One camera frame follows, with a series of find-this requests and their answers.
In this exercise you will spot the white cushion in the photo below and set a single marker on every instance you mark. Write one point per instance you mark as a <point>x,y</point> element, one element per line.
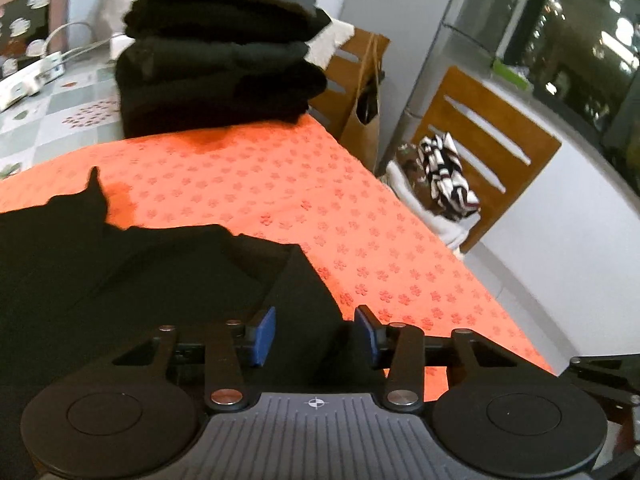
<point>440,230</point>

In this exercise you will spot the black white striped cloth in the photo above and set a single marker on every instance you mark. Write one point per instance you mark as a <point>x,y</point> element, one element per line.
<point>445,180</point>

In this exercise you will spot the stack of folded dark clothes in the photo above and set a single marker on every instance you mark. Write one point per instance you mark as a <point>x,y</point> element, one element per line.
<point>215,75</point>

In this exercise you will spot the black garment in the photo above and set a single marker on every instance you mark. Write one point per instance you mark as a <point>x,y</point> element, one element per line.
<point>125,285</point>

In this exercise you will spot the white fuzzy cloth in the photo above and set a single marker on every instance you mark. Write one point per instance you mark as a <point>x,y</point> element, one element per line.
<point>332,35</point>

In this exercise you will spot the checkered leaf-print tablecloth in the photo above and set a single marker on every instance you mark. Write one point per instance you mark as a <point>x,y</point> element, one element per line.
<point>45,125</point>

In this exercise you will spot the orange flower-print mat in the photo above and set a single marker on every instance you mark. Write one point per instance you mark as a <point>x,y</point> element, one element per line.
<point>300,185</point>

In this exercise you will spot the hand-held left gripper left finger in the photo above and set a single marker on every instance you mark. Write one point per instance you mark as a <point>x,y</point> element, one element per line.
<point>264,337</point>

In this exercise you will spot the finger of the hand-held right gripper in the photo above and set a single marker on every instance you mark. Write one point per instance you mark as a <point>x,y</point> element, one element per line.
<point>610,370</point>

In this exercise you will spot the green object on sill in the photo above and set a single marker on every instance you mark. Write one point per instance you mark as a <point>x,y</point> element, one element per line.
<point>510,74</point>

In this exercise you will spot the dark glass window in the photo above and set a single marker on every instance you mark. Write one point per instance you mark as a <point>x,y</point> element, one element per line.
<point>575,35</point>

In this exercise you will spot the brown paper bag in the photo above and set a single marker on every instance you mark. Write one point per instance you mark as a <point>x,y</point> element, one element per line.
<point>362,145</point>

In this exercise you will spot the white power strip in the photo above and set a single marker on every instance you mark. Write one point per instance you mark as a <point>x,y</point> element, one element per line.
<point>30,80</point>

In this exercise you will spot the white plastic-covered appliance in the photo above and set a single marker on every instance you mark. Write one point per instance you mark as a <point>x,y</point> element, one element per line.
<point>112,0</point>

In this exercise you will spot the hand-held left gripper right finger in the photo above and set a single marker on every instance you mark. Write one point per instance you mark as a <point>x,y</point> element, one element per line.
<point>367,337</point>

